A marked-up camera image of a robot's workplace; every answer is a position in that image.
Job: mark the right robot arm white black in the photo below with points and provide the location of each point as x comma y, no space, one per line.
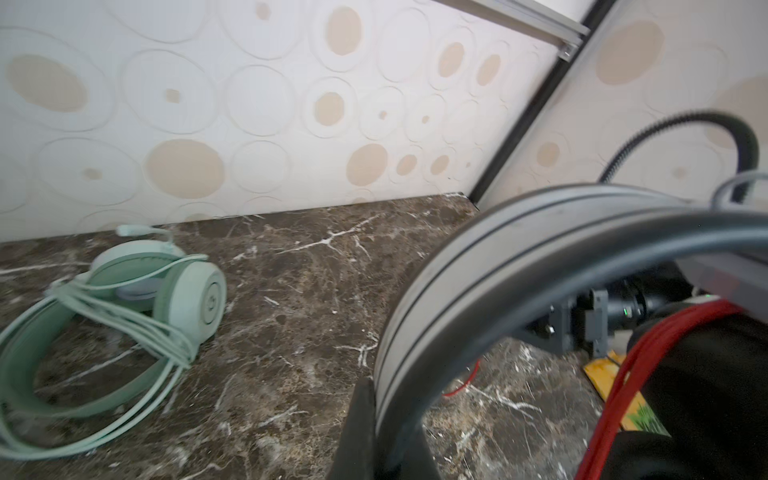
628,301

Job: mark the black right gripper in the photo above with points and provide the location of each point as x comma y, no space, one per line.
576,323

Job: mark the white black headphones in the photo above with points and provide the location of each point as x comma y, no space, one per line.
505,268

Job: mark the silver aluminium back rail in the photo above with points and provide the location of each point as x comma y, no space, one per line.
530,18

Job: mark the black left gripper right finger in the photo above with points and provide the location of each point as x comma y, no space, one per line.
415,460

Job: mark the mint green headphones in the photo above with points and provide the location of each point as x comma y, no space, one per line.
168,301

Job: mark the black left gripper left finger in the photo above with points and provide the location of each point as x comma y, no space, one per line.
354,456

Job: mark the black frame post right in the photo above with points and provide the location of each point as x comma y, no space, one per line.
542,96

